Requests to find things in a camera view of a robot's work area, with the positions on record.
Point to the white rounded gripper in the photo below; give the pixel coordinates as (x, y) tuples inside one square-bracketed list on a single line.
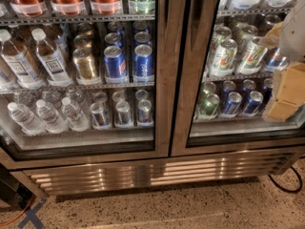
[(294, 37)]

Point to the steel fridge door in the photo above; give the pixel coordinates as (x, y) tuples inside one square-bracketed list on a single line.
[(126, 30), (209, 23)]

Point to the steel fridge base grille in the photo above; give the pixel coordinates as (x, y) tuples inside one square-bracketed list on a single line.
[(91, 178)]

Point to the silver blue can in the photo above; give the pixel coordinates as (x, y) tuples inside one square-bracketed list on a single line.
[(275, 60)]

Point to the white 7Up can right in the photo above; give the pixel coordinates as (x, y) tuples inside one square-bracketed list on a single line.
[(251, 58)]

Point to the white 7up can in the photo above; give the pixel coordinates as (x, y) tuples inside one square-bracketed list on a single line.
[(251, 58), (223, 59)]

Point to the blue can bottom right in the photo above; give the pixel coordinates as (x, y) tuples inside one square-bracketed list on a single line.
[(252, 103)]

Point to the blue can bottom left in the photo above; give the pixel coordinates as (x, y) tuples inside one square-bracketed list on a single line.
[(232, 104)]

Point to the white 7Up can left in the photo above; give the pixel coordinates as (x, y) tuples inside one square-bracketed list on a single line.
[(223, 59)]

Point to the green can bottom shelf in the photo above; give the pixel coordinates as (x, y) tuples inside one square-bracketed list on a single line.
[(207, 108)]

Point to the front blue Pepsi can right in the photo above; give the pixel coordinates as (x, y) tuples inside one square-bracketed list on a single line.
[(143, 70)]

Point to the blue pepsi can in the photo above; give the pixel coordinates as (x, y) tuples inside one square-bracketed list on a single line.
[(116, 68), (143, 70)]

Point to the small silver can right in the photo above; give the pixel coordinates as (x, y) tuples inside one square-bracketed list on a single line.
[(144, 113)]

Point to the small silver can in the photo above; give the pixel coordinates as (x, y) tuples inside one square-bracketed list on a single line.
[(100, 116), (144, 113), (123, 114)]

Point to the small silver can middle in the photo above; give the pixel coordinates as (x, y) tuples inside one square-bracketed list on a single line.
[(123, 114)]

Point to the front blue Pepsi can left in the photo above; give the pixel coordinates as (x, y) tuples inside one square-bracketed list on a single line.
[(116, 68)]

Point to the small silver can left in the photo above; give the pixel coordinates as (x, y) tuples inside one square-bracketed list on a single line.
[(100, 116)]

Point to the front gold can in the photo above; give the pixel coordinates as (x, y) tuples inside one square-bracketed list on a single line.
[(86, 66)]

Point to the water bottle right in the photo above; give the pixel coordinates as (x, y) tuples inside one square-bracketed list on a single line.
[(74, 114)]

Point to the water bottle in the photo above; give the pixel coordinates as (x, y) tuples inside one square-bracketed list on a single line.
[(52, 119), (74, 114), (26, 119)]

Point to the tea bottle white cap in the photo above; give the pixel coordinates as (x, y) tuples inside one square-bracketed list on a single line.
[(51, 58)]

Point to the water bottle middle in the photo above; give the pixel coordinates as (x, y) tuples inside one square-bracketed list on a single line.
[(52, 119)]

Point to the water bottle left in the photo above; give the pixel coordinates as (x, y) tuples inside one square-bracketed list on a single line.
[(26, 119)]

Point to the tea bottle far left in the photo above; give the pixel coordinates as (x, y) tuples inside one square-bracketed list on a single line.
[(21, 61)]

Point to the blue tape cross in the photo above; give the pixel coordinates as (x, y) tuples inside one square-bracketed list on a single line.
[(31, 216)]

